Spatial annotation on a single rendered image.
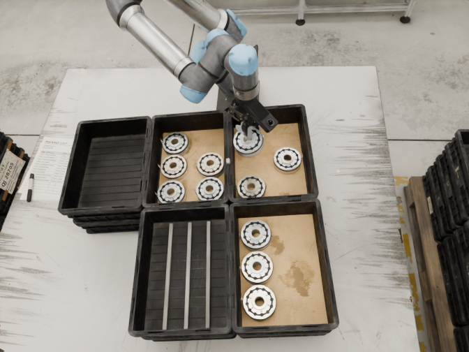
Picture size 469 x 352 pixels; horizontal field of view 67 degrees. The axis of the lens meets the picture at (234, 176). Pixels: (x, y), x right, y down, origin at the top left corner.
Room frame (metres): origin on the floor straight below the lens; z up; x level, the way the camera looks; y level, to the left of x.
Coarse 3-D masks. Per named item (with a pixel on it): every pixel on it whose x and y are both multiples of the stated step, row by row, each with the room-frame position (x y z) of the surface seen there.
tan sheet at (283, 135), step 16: (288, 128) 0.84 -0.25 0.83; (272, 144) 0.77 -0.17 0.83; (288, 144) 0.76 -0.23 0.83; (240, 160) 0.73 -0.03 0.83; (256, 160) 0.72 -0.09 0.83; (272, 160) 0.70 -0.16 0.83; (288, 160) 0.69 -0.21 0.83; (240, 176) 0.66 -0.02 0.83; (272, 176) 0.63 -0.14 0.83; (288, 176) 0.62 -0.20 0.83; (304, 176) 0.61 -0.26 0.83; (272, 192) 0.57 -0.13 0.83; (288, 192) 0.56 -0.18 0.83; (304, 192) 0.54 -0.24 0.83
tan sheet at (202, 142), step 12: (180, 132) 0.91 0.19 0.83; (192, 132) 0.90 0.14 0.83; (204, 132) 0.89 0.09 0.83; (216, 132) 0.88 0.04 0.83; (192, 144) 0.84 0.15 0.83; (204, 144) 0.83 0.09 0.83; (216, 144) 0.82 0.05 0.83; (192, 156) 0.78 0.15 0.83; (192, 168) 0.73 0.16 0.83; (180, 180) 0.69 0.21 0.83; (192, 180) 0.68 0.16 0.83; (192, 192) 0.63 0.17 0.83
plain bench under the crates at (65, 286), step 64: (64, 128) 1.17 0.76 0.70; (320, 128) 0.90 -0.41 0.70; (384, 128) 0.84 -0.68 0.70; (320, 192) 0.59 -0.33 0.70; (384, 192) 0.54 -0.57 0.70; (0, 256) 0.57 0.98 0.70; (64, 256) 0.52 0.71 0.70; (128, 256) 0.47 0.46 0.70; (384, 256) 0.30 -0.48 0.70; (0, 320) 0.32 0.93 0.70; (64, 320) 0.28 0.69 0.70; (128, 320) 0.24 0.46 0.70; (384, 320) 0.09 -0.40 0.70
